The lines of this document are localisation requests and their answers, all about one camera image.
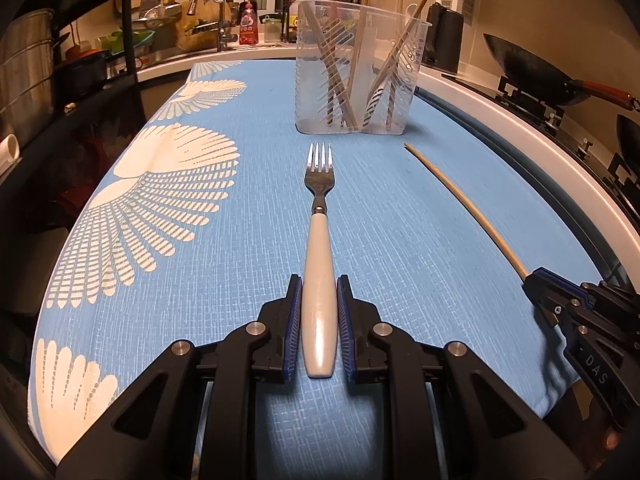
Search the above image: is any red soap pouch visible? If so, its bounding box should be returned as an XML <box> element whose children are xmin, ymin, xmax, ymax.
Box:
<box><xmin>238</xmin><ymin>0</ymin><xmax>260</xmax><ymax>46</ymax></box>

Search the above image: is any black electric kettle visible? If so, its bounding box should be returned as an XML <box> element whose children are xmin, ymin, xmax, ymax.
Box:
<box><xmin>426</xmin><ymin>2</ymin><xmax>465</xmax><ymax>75</ymax></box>

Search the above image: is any black wok wooden handle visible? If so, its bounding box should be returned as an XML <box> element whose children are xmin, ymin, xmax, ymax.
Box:
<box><xmin>482</xmin><ymin>33</ymin><xmax>640</xmax><ymax>112</ymax></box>

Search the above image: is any blue tablecloth white shell print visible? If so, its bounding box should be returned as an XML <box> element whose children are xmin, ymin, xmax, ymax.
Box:
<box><xmin>27</xmin><ymin>57</ymin><xmax>608</xmax><ymax>466</ymax></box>

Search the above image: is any black burner grate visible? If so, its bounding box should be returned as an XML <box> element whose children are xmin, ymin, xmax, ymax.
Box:
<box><xmin>607</xmin><ymin>152</ymin><xmax>640</xmax><ymax>201</ymax></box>
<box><xmin>497</xmin><ymin>76</ymin><xmax>566</xmax><ymax>126</ymax></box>

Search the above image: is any white pipe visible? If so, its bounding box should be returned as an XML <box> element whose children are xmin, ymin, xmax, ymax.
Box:
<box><xmin>0</xmin><ymin>134</ymin><xmax>23</xmax><ymax>177</ymax></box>

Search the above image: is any black gas stove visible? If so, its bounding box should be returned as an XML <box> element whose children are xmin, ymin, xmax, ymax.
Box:
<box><xmin>440</xmin><ymin>72</ymin><xmax>640</xmax><ymax>241</ymax></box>

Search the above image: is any white handled metal fork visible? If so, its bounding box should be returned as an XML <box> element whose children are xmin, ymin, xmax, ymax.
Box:
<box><xmin>301</xmin><ymin>142</ymin><xmax>337</xmax><ymax>379</ymax></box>

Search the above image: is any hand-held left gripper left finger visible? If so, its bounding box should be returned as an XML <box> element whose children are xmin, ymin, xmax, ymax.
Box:
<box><xmin>55</xmin><ymin>274</ymin><xmax>304</xmax><ymax>480</ymax></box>

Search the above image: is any wooden cutting board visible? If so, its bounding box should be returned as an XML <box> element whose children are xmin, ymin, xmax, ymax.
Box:
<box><xmin>176</xmin><ymin>0</ymin><xmax>232</xmax><ymax>52</ymax></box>

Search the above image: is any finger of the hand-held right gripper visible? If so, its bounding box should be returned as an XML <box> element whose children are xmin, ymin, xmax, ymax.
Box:
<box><xmin>530</xmin><ymin>268</ymin><xmax>598</xmax><ymax>311</ymax></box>
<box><xmin>521</xmin><ymin>280</ymin><xmax>571</xmax><ymax>330</ymax></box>

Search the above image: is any large steel pot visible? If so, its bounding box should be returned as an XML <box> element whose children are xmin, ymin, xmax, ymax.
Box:
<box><xmin>0</xmin><ymin>8</ymin><xmax>57</xmax><ymax>138</ymax></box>

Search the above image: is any black metal shelf rack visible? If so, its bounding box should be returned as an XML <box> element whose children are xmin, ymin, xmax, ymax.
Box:
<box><xmin>0</xmin><ymin>0</ymin><xmax>148</xmax><ymax>221</ymax></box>

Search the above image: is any steel bowl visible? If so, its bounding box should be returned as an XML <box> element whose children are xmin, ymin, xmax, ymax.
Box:
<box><xmin>131</xmin><ymin>15</ymin><xmax>182</xmax><ymax>32</ymax></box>

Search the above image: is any metal kitchen faucet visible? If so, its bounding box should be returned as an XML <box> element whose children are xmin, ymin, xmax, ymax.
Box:
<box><xmin>187</xmin><ymin>0</ymin><xmax>240</xmax><ymax>53</ymax></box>

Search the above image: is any thin light wooden chopstick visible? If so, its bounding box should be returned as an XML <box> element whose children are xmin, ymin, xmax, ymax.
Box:
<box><xmin>404</xmin><ymin>142</ymin><xmax>531</xmax><ymax>281</ymax></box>

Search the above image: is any dark round pan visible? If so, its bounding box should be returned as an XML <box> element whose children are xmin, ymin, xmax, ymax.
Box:
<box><xmin>615</xmin><ymin>114</ymin><xmax>640</xmax><ymax>181</ymax></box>

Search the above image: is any white spoon striped handle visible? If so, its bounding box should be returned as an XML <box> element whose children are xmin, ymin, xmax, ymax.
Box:
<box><xmin>364</xmin><ymin>3</ymin><xmax>421</xmax><ymax>128</ymax></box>

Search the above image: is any clear plastic utensil holder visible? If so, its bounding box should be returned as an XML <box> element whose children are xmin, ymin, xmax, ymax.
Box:
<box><xmin>294</xmin><ymin>0</ymin><xmax>433</xmax><ymax>137</ymax></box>

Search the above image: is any green bowl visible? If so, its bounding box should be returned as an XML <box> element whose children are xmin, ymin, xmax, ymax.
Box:
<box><xmin>110</xmin><ymin>30</ymin><xmax>157</xmax><ymax>57</ymax></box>

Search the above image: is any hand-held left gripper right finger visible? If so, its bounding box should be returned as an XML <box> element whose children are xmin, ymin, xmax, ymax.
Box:
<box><xmin>336</xmin><ymin>274</ymin><xmax>586</xmax><ymax>480</ymax></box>

